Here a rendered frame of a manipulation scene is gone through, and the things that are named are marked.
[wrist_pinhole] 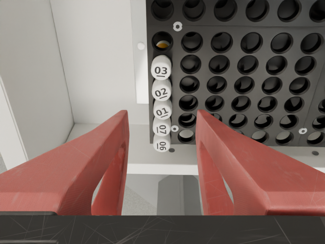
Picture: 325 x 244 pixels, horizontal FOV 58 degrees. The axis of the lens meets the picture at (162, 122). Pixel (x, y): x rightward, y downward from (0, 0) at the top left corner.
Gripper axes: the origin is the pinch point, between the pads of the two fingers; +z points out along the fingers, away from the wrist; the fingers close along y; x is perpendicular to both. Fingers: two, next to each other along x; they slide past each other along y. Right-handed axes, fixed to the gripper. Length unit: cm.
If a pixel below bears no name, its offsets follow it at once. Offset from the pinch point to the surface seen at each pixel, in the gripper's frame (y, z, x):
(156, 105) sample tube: 0.4, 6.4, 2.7
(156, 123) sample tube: 0.4, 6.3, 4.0
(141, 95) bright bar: 1.9, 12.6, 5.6
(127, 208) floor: 19, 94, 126
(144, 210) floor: 10, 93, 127
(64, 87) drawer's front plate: 8.8, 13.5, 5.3
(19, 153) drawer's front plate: 9.5, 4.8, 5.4
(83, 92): 7.3, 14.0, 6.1
